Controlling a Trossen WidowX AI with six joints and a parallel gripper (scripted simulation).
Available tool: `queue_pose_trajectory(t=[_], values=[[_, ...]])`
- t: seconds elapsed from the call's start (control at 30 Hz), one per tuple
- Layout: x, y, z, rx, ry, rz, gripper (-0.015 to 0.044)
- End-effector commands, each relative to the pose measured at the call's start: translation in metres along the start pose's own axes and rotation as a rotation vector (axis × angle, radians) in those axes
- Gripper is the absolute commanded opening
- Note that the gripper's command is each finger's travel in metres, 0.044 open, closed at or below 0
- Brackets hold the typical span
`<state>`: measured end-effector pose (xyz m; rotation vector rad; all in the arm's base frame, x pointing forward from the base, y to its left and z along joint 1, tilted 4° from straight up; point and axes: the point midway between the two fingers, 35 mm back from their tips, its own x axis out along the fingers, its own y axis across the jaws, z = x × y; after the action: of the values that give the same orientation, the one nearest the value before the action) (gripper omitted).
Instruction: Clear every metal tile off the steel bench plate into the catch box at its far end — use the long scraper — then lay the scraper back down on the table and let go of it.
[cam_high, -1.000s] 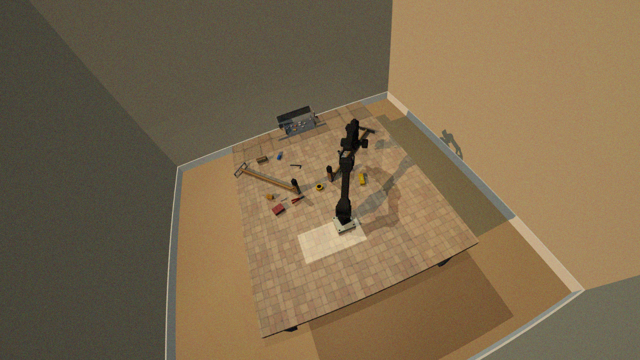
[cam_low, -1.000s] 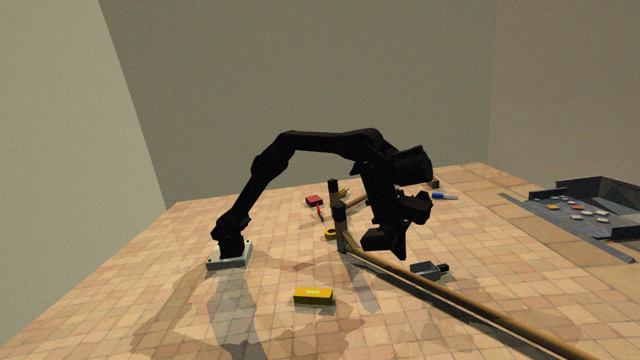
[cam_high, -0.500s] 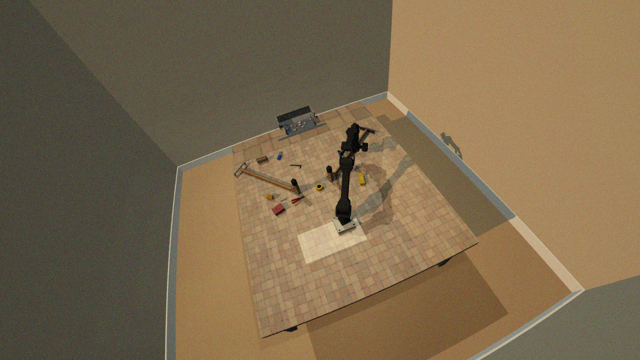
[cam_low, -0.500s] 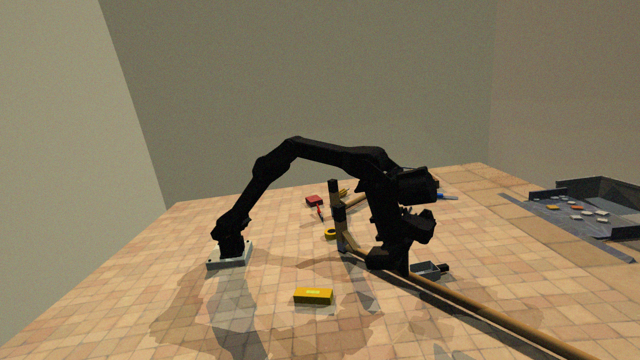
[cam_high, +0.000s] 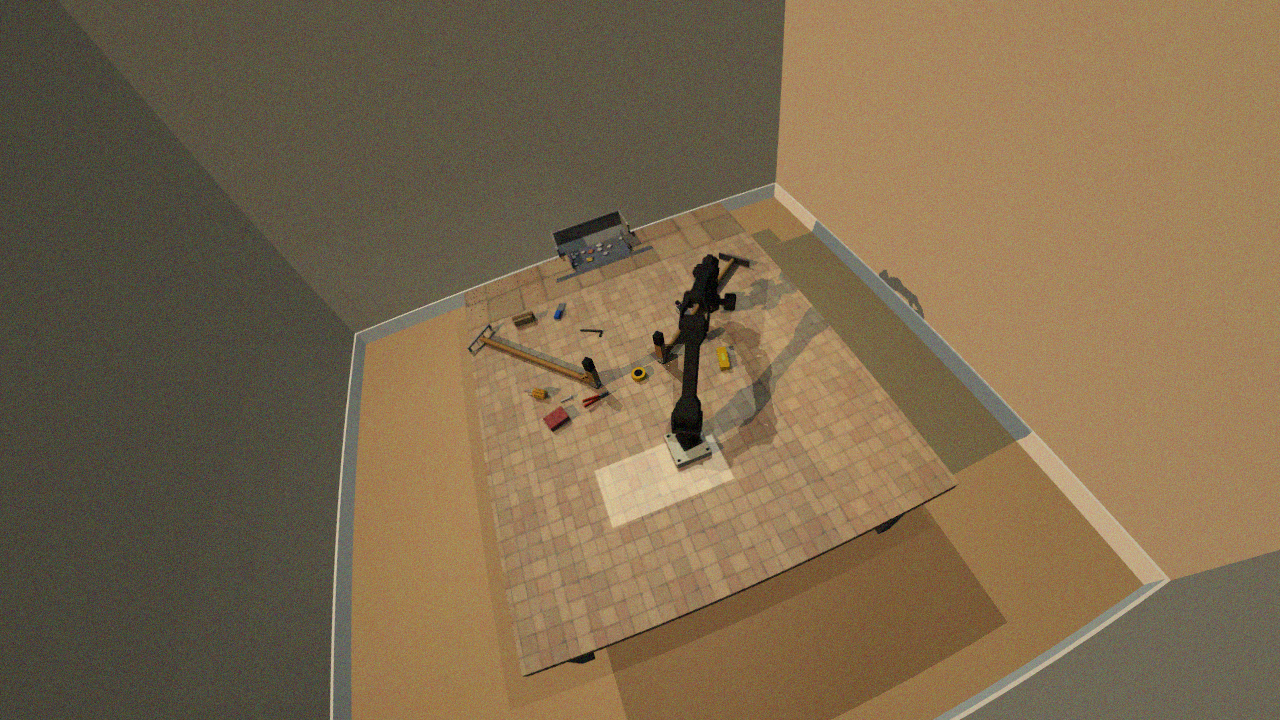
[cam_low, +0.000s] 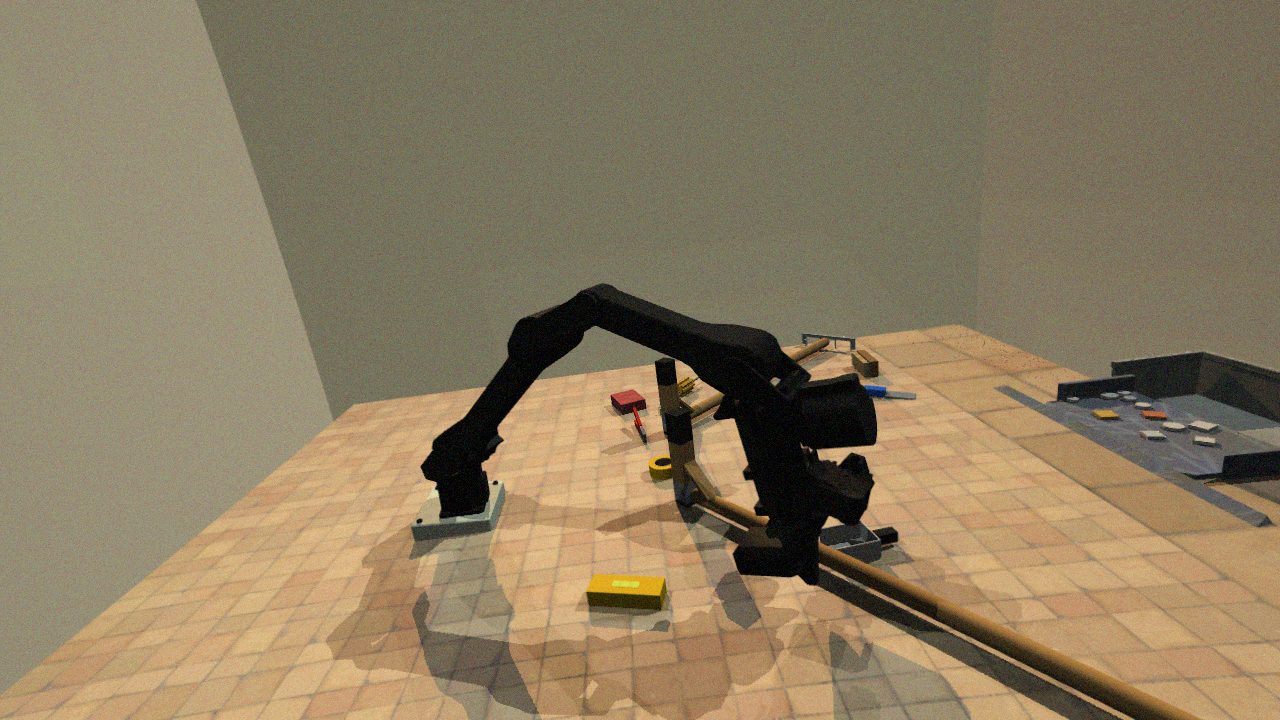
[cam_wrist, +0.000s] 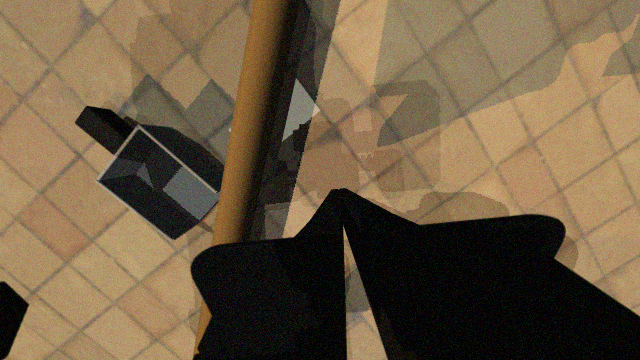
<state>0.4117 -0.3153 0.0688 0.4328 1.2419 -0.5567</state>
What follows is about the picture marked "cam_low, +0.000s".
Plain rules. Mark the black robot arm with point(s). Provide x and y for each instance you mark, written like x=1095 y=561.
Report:
x=738 y=361

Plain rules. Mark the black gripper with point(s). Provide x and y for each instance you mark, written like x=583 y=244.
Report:
x=789 y=543

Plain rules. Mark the orange-yellow rectangular block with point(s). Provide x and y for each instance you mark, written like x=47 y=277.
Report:
x=627 y=591

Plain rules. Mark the yellow ring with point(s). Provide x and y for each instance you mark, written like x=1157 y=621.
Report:
x=660 y=467

